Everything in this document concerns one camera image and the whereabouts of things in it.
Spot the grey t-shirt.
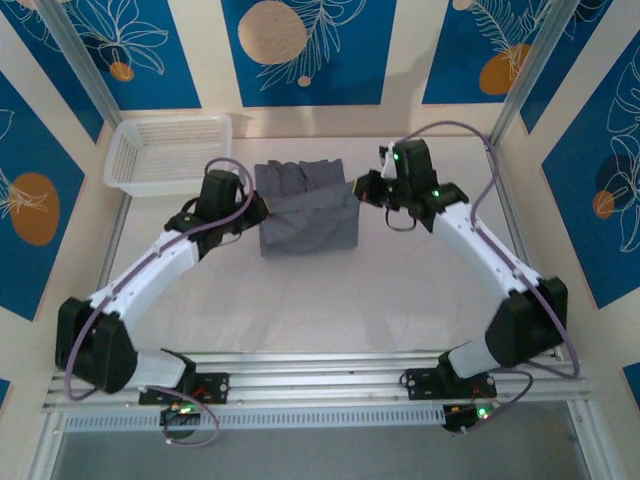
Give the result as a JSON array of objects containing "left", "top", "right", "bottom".
[{"left": 253, "top": 158, "right": 361, "bottom": 258}]

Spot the white plastic mesh basket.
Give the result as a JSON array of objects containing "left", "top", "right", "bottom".
[{"left": 103, "top": 113, "right": 234, "bottom": 198}]

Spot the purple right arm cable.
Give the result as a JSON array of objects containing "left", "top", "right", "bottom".
[{"left": 404, "top": 119, "right": 582, "bottom": 434}]

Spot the aluminium corner post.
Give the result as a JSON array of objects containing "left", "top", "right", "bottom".
[
  {"left": 487, "top": 0, "right": 576, "bottom": 147},
  {"left": 37, "top": 0, "right": 124, "bottom": 130}
]

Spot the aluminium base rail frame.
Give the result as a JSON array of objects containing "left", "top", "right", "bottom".
[{"left": 42, "top": 348, "right": 596, "bottom": 416}]

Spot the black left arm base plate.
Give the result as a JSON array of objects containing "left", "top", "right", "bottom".
[{"left": 138, "top": 372, "right": 231, "bottom": 406}]

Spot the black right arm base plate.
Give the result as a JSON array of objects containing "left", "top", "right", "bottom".
[{"left": 403, "top": 367, "right": 499, "bottom": 401}]

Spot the grey slotted cable duct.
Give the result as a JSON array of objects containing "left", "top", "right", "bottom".
[{"left": 62, "top": 403, "right": 446, "bottom": 434}]

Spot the aluminium lower frame rail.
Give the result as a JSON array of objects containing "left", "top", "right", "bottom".
[
  {"left": 27, "top": 414, "right": 69, "bottom": 480},
  {"left": 567, "top": 399, "right": 614, "bottom": 480}
]

